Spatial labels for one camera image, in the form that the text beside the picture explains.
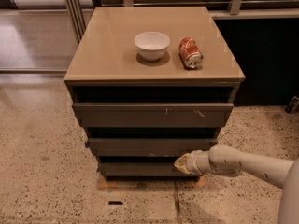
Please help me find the grey drawer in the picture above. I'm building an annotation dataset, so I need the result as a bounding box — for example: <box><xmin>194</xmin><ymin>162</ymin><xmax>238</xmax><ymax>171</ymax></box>
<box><xmin>98</xmin><ymin>162</ymin><xmax>192</xmax><ymax>177</ymax></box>
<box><xmin>73</xmin><ymin>103</ymin><xmax>234</xmax><ymax>128</ymax></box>
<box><xmin>87</xmin><ymin>138</ymin><xmax>218</xmax><ymax>157</ymax></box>

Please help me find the dark object on floor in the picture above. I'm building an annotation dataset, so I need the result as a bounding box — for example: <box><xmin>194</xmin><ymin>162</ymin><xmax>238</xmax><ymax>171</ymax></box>
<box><xmin>285</xmin><ymin>96</ymin><xmax>299</xmax><ymax>114</ymax></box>

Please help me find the grey drawer cabinet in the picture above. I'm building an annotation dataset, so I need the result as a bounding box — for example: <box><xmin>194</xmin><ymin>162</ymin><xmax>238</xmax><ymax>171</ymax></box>
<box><xmin>64</xmin><ymin>6</ymin><xmax>247</xmax><ymax>182</ymax></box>

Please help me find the white ceramic bowl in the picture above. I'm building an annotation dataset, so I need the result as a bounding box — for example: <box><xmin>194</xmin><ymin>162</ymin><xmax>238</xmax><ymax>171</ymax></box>
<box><xmin>135</xmin><ymin>32</ymin><xmax>170</xmax><ymax>61</ymax></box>

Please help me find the floor outlet plate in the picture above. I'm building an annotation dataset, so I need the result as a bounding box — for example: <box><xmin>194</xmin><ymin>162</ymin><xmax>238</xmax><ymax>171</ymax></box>
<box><xmin>108</xmin><ymin>201</ymin><xmax>123</xmax><ymax>205</ymax></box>

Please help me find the red soda can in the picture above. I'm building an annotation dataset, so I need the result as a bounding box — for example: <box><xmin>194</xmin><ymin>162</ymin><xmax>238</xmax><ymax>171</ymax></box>
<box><xmin>178</xmin><ymin>37</ymin><xmax>204</xmax><ymax>69</ymax></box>

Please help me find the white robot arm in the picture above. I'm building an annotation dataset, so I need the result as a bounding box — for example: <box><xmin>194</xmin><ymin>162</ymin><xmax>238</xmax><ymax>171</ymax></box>
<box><xmin>174</xmin><ymin>144</ymin><xmax>299</xmax><ymax>224</ymax></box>

